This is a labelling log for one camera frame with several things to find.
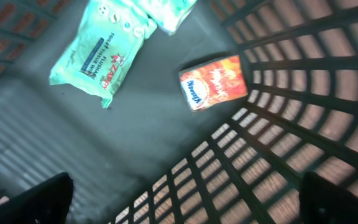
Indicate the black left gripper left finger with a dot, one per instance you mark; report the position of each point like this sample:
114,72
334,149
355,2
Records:
48,202

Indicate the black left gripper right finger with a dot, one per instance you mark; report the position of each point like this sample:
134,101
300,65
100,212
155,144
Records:
323,202

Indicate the orange Kleenex tissue pack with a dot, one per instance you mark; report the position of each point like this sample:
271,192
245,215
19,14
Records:
214,82

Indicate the teal flushable wipes pack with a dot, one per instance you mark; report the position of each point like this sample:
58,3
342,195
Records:
109,37

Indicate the grey plastic mesh basket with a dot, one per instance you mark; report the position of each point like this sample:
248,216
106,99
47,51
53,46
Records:
148,158

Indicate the green Kleenex Play tissue pack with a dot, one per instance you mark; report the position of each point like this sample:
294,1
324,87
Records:
168,14

